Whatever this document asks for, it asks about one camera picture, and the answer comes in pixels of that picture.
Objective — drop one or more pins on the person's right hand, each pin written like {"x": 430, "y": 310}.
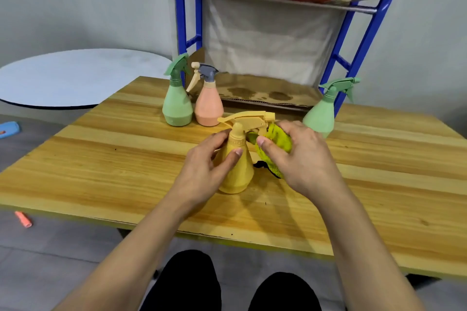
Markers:
{"x": 310, "y": 165}

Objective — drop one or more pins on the person's left hand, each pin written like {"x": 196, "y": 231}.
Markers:
{"x": 199, "y": 179}

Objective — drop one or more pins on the person's right thumb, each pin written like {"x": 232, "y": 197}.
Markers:
{"x": 270, "y": 150}

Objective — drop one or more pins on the person's left thumb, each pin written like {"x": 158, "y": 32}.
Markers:
{"x": 231, "y": 161}

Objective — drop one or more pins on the yellow-green cleaning cloth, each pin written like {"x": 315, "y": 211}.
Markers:
{"x": 280, "y": 138}

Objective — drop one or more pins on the yellow spray bottle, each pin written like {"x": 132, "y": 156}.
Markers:
{"x": 238, "y": 176}

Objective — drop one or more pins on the person's left forearm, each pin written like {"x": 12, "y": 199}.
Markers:
{"x": 135, "y": 256}

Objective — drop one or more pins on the person's right forearm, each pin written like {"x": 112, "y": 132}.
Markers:
{"x": 365, "y": 252}

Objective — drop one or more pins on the pink spray bottle grey nozzle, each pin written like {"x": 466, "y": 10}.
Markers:
{"x": 208, "y": 106}

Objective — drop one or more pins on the stained brown cardboard sheet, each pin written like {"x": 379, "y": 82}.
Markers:
{"x": 255, "y": 92}

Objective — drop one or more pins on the green spray bottle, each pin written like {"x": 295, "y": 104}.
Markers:
{"x": 177, "y": 105}
{"x": 321, "y": 115}

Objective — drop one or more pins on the white fabric sheet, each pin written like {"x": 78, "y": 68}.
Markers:
{"x": 270, "y": 37}

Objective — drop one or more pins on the person's left leg black trousers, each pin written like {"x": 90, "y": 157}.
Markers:
{"x": 186, "y": 285}

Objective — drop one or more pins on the person's leg black trousers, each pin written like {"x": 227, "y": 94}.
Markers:
{"x": 284, "y": 294}
{"x": 186, "y": 285}

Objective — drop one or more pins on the person's right leg black trousers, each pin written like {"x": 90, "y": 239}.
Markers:
{"x": 284, "y": 294}

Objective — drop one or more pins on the blue metal shelf rack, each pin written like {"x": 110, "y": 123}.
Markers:
{"x": 180, "y": 12}

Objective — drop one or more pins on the round white table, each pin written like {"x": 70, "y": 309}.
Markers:
{"x": 73, "y": 77}

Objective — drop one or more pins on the orange marker pen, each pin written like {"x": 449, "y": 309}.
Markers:
{"x": 23, "y": 219}

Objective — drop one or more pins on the light blue plastic object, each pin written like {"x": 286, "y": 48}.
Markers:
{"x": 8, "y": 129}

